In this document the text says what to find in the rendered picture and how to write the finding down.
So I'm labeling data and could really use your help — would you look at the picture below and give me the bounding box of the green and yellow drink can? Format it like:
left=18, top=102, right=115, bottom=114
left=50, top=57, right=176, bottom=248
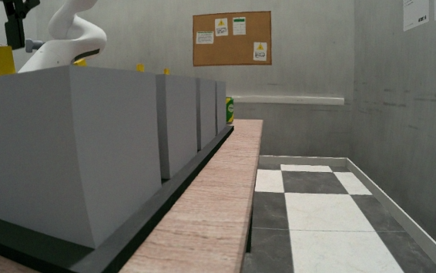
left=226, top=96, right=233, bottom=124

